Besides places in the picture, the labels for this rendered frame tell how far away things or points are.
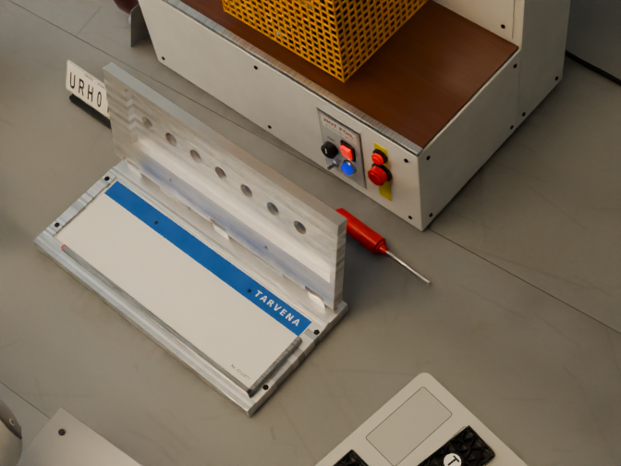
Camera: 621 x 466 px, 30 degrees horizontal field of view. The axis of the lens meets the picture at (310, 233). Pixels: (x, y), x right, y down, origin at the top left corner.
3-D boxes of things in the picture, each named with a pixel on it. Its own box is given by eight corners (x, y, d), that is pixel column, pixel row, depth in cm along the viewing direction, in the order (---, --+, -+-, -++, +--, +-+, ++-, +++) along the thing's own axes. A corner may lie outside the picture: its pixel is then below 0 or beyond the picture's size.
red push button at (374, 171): (365, 180, 163) (363, 166, 160) (374, 171, 164) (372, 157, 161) (384, 192, 162) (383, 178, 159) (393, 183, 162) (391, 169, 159)
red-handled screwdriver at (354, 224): (330, 226, 171) (328, 215, 168) (343, 213, 172) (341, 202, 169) (423, 294, 163) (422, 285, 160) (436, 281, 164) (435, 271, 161)
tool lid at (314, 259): (102, 67, 164) (111, 61, 165) (115, 161, 178) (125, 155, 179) (337, 226, 145) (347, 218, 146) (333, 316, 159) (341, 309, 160)
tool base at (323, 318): (37, 249, 174) (30, 236, 171) (134, 158, 181) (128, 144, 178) (249, 418, 156) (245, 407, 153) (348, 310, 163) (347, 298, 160)
